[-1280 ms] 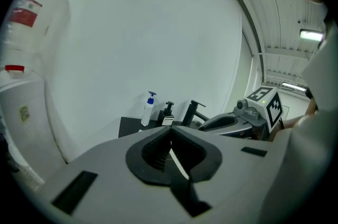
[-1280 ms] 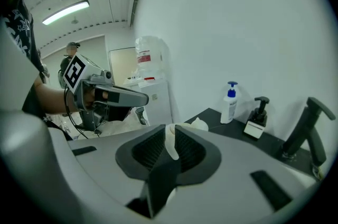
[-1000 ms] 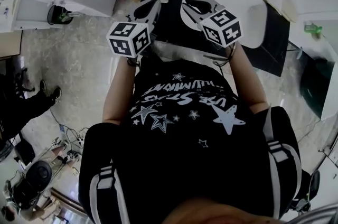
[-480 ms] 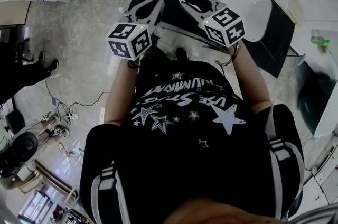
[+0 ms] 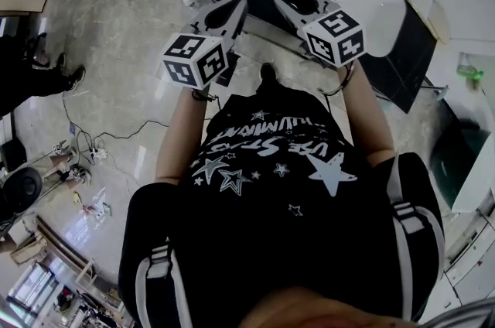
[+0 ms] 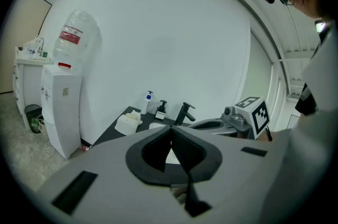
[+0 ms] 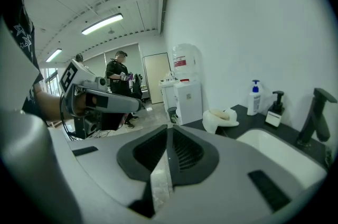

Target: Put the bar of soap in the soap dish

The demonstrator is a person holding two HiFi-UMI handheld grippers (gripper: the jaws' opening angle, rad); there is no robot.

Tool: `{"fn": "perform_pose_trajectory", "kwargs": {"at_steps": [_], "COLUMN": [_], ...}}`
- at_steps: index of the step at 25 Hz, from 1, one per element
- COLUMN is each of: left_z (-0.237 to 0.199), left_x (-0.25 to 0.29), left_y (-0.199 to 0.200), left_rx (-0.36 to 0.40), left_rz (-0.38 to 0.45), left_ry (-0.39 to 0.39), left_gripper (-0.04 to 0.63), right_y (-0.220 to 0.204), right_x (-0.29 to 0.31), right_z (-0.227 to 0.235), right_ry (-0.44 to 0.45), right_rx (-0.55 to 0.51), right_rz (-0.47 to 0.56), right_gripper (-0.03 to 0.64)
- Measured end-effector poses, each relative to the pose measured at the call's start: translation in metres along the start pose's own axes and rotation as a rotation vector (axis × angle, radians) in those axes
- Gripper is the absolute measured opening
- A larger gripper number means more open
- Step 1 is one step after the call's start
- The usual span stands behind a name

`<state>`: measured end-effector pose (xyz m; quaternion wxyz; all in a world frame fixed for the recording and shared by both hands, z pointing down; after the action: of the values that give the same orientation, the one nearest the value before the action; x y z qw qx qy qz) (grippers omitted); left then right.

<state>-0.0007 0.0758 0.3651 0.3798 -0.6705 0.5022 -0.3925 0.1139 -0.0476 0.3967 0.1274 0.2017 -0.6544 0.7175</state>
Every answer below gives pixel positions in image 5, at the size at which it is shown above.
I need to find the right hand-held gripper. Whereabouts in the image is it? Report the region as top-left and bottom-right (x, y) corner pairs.
(273, 0), (367, 69)

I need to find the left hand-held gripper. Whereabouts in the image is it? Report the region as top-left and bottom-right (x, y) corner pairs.
(162, 0), (249, 91)

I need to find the person's left forearm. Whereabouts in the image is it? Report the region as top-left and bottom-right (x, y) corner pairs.
(154, 86), (212, 184)

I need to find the person's right forearm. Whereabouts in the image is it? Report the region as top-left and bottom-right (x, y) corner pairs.
(336, 59), (398, 167)

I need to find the person's black shoe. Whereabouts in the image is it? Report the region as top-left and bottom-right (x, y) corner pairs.
(259, 62), (278, 86)

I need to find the black wrist band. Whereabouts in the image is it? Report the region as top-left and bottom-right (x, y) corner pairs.
(191, 88), (217, 103)

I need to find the cream flat board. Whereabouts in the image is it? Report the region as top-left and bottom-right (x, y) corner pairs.
(398, 0), (452, 44)

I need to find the green bottle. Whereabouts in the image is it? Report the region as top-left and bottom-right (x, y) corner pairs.
(457, 63), (485, 80)

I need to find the gripper on wooden stand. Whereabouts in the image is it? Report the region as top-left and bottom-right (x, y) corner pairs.
(61, 163), (92, 190)
(49, 140), (77, 173)

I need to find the dark green bin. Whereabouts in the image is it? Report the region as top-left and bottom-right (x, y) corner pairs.
(428, 117), (492, 210)

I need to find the black star print shirt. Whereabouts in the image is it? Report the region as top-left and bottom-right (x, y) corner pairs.
(118, 82), (446, 328)

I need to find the black round device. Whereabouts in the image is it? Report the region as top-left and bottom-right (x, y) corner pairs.
(2, 166), (43, 214)

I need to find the person's chin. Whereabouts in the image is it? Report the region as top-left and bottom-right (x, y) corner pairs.
(237, 287), (421, 328)

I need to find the white drawer cabinet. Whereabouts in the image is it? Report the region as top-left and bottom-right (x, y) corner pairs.
(442, 202), (495, 314)

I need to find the black floor cable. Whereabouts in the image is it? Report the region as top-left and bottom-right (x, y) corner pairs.
(61, 90), (170, 165)

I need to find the white backpack strap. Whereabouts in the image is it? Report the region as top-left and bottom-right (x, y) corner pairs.
(386, 154), (446, 319)
(134, 244), (194, 328)

